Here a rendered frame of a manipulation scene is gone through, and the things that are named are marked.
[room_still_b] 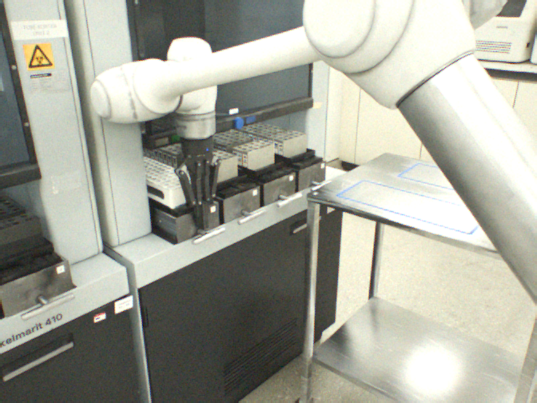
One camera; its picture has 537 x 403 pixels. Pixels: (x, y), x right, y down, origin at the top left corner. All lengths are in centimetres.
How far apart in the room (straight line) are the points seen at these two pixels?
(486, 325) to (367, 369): 90
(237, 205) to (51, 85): 55
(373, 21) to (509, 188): 22
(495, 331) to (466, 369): 69
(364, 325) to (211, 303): 57
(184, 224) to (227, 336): 43
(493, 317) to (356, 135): 180
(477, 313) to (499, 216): 183
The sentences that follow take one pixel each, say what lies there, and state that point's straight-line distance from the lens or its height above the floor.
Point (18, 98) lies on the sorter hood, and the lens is 105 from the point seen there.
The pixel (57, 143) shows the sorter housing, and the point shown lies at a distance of 111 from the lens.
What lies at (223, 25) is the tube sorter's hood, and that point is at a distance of 130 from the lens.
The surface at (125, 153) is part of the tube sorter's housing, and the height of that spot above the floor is 96.
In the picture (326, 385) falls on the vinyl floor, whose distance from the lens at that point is 191.
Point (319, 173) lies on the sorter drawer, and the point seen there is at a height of 77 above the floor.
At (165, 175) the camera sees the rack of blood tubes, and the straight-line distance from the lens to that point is 132.
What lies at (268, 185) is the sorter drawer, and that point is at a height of 80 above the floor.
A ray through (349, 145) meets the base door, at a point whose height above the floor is 21.
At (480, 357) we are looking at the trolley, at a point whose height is 28.
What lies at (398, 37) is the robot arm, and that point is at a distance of 56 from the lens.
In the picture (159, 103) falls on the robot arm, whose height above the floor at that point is 112.
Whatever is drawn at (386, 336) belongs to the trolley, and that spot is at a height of 28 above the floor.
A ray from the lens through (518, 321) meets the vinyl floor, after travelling 242.
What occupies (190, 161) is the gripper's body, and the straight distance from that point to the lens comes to 115.
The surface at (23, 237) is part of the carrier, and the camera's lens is 112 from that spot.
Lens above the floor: 132
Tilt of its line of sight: 24 degrees down
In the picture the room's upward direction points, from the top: straight up
